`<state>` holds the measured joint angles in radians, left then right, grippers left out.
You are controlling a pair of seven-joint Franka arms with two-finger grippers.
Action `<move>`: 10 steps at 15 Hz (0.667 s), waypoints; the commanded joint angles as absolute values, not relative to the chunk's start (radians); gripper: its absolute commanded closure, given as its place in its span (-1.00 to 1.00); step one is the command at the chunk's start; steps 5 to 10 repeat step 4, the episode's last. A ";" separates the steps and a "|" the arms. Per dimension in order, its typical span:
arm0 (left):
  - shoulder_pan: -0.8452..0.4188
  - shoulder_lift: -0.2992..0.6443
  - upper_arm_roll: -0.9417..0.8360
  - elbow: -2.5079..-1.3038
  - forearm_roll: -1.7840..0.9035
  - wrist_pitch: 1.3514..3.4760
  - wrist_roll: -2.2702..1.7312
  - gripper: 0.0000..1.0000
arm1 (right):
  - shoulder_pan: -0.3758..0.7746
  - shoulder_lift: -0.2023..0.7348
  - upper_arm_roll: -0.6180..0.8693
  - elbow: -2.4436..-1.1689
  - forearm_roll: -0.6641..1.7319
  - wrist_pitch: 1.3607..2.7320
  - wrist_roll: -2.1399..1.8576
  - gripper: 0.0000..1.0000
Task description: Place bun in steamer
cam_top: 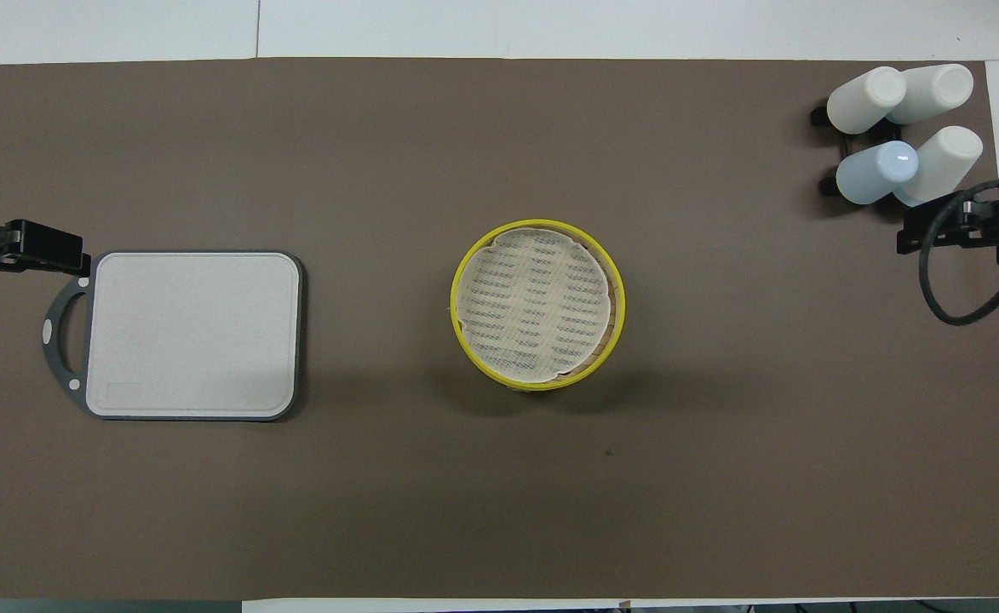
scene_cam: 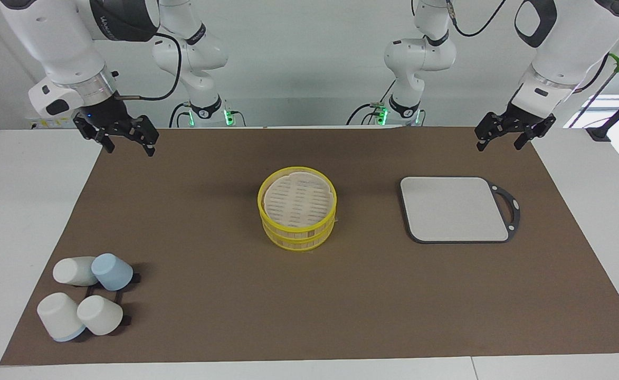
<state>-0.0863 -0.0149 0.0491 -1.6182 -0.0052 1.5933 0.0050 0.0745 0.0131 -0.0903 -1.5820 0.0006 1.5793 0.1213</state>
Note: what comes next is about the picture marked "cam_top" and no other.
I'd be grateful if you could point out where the yellow steamer tier white liner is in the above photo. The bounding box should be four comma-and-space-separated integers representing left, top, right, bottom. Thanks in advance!
451, 220, 626, 392

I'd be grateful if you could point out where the white plastic cup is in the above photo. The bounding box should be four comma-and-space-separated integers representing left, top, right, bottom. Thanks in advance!
893, 126, 984, 208
887, 64, 974, 125
827, 66, 907, 135

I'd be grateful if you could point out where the light blue plastic cup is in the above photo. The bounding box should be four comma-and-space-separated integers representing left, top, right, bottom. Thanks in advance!
835, 141, 919, 204

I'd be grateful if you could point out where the black cup rack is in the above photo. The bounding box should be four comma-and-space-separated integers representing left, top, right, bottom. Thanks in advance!
810, 100, 910, 198

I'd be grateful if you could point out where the white cutting board grey rim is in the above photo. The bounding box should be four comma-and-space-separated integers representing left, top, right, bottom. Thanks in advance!
42, 249, 305, 423

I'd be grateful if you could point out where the brown table mat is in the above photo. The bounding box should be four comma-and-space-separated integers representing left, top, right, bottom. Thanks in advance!
0, 57, 999, 601

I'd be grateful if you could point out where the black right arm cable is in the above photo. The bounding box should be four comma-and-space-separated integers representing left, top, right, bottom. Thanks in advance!
919, 177, 999, 326

